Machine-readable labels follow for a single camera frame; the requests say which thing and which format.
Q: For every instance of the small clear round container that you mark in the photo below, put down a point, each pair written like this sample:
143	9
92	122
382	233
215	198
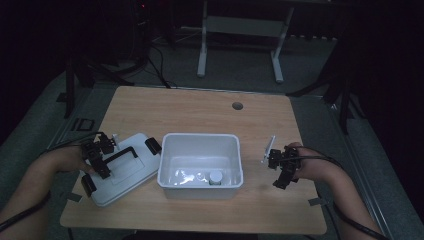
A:
201	176

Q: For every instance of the grey tape piece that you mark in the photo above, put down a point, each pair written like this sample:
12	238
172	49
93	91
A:
317	201
74	197

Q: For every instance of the small white-capped bottle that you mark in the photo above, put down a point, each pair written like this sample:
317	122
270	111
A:
215	176

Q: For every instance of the black angled stand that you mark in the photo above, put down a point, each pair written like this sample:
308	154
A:
343	100

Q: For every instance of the white plastic storage box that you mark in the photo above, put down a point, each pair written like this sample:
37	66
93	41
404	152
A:
173	191

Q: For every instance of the person's left hand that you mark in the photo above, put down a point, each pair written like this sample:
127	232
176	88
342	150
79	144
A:
66	160

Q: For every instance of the clear plastic packet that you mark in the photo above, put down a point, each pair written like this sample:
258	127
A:
184	177

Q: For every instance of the black floor frame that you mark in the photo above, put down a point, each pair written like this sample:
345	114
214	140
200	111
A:
83	124

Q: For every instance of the dark equipment tower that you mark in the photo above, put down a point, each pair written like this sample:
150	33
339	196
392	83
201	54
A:
141	26

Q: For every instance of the person's right hand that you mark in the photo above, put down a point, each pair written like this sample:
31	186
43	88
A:
316	166

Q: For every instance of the white metal stand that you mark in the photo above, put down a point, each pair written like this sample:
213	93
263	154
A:
240	26

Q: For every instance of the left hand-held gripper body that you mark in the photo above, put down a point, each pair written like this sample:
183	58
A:
93	150

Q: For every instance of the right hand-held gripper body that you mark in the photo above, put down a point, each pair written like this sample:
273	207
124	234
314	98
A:
288	160

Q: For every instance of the black tripod stand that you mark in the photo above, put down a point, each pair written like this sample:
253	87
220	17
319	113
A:
70	90

